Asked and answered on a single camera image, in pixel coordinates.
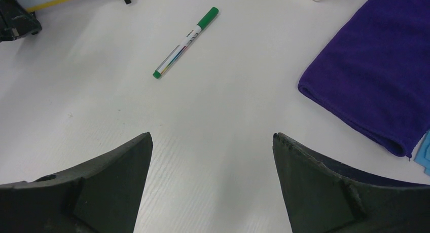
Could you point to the green whiteboard marker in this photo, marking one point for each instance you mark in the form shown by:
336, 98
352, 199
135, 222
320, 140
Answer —
168, 62

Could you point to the purple towel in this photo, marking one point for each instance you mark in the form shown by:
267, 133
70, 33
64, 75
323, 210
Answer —
374, 74

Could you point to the blue patterned cloth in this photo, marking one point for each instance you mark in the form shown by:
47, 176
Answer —
422, 156

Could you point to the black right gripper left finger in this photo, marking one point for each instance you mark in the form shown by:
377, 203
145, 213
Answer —
102, 194

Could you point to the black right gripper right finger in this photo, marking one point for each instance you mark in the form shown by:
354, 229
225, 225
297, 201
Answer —
324, 195

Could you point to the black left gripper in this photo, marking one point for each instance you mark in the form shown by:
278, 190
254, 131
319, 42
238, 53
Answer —
16, 22

